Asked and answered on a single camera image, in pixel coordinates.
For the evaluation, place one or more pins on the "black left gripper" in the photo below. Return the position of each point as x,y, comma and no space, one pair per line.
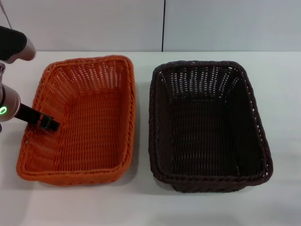
29,114

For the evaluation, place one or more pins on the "orange woven plastic basket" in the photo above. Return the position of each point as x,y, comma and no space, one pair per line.
94,131

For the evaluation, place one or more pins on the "dark brown woven plastic basket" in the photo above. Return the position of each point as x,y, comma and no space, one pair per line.
211,136

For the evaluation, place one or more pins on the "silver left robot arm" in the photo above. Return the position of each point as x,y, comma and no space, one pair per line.
10,103

